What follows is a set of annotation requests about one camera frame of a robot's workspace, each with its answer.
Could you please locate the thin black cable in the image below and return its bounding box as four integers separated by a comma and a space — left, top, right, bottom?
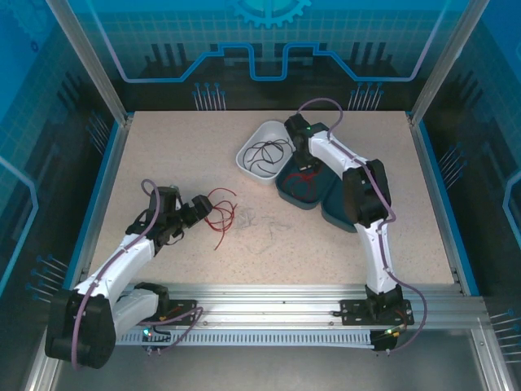
243, 140, 286, 176
254, 138, 292, 166

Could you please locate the thin white cable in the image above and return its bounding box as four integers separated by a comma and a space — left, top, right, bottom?
234, 207, 258, 230
260, 217, 288, 254

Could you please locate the teal plastic tray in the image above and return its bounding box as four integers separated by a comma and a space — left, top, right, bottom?
321, 185, 359, 234
275, 140, 344, 212

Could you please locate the white plastic tray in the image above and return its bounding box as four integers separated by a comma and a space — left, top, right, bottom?
235, 120, 296, 187

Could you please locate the black controller board with LED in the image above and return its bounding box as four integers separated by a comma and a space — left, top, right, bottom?
372, 325, 408, 355
141, 325, 173, 356

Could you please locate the grey metal lower panel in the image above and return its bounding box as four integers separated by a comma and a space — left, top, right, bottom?
50, 344, 489, 391

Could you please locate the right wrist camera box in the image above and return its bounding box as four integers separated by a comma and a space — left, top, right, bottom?
283, 113, 306, 138

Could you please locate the aluminium table side rail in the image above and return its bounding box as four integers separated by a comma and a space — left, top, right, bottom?
68, 116, 134, 290
409, 116, 469, 297

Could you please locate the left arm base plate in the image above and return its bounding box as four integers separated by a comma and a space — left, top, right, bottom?
160, 299, 199, 327

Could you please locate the aluminium mounting rail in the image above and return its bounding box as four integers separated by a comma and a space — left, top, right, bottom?
117, 280, 489, 332

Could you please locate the slotted white cable duct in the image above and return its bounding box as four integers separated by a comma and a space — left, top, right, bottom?
116, 328, 378, 348

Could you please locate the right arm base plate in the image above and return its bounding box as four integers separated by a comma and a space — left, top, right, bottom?
339, 298, 414, 327

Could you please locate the aluminium frame post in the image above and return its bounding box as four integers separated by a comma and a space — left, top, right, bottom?
409, 0, 489, 125
44, 0, 134, 125

